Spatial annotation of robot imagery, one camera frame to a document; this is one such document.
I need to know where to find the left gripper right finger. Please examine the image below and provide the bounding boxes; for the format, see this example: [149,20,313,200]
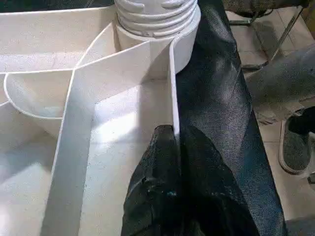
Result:
[178,125,261,236]

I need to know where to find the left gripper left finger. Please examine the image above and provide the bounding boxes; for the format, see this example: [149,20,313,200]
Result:
[121,125,183,236]

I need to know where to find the white plastic table top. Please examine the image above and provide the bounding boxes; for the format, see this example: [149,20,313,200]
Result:
[0,4,202,236]

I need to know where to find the white plastic table leg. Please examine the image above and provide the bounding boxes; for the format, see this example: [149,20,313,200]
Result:
[114,0,199,38]

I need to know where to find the black table mat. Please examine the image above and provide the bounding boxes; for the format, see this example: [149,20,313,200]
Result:
[175,0,289,236]

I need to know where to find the grey slipper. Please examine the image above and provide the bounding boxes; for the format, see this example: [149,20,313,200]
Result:
[278,115,315,176]

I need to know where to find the grey trouser leg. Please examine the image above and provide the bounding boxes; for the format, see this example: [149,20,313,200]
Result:
[245,44,315,121]

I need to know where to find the metal chair frame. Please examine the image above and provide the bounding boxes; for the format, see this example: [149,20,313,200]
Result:
[226,4,307,70]

